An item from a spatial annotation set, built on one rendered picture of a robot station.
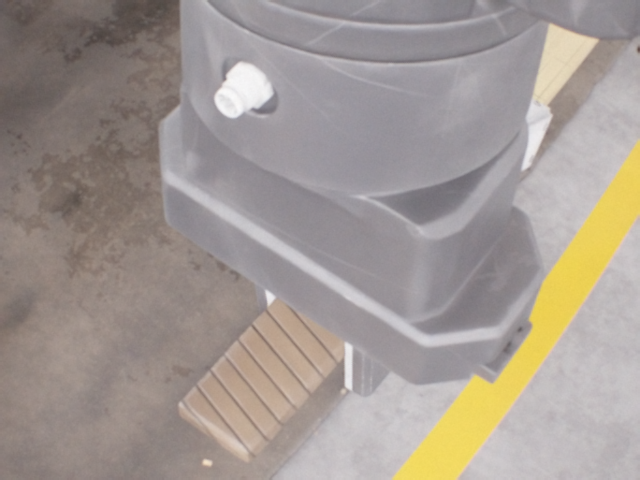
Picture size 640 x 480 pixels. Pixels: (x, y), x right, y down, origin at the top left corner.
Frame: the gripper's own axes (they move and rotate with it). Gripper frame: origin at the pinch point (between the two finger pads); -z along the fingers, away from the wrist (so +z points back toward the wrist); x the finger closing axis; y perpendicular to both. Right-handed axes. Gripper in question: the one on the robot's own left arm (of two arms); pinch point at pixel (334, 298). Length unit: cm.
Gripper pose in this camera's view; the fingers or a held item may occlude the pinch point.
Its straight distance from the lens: 36.5
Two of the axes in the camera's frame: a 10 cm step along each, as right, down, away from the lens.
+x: 8.1, 5.1, -3.0
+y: 5.9, -6.4, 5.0
